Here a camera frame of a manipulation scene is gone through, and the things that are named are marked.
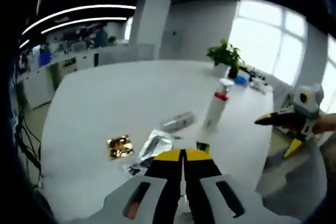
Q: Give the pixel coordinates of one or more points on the blue storage bin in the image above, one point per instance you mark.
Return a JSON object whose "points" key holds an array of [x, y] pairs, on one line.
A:
{"points": [[44, 57]]}

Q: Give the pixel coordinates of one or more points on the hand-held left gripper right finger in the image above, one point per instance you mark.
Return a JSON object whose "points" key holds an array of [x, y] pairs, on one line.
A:
{"points": [[218, 200]]}

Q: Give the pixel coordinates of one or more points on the green leafy plant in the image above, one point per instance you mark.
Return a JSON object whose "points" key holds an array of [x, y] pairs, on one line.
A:
{"points": [[225, 53]]}

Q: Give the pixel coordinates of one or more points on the red-collared pump skincare bottle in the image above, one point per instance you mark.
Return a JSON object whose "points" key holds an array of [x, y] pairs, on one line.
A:
{"points": [[215, 108]]}

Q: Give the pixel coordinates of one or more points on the dark blue sachet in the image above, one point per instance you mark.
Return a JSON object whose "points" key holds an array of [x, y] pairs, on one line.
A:
{"points": [[136, 167]]}

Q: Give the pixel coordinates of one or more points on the silver foil sachet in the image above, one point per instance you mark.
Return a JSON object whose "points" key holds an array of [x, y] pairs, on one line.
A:
{"points": [[157, 142]]}

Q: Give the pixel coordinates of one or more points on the dark red vase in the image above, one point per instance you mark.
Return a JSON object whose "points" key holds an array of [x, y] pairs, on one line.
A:
{"points": [[233, 73]]}

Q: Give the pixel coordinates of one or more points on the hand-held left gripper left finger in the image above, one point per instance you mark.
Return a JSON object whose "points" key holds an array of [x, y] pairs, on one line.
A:
{"points": [[147, 197]]}

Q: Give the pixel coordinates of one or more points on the white counter cabinets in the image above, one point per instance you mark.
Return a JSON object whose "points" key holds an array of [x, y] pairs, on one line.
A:
{"points": [[36, 87]]}

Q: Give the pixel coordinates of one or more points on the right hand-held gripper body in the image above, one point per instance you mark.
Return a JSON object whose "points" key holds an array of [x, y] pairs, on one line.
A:
{"points": [[309, 100]]}

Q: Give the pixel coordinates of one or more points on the person's right hand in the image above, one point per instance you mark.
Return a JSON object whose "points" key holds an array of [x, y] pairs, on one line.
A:
{"points": [[326, 123]]}

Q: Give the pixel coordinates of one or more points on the gold foil sachet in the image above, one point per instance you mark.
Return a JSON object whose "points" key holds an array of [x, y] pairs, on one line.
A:
{"points": [[119, 146]]}

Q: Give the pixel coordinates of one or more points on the blue packet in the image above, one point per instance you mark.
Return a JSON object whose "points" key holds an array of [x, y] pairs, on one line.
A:
{"points": [[241, 81]]}

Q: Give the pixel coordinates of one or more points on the green black sachet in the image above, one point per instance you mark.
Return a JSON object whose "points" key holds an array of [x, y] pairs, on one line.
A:
{"points": [[202, 147]]}

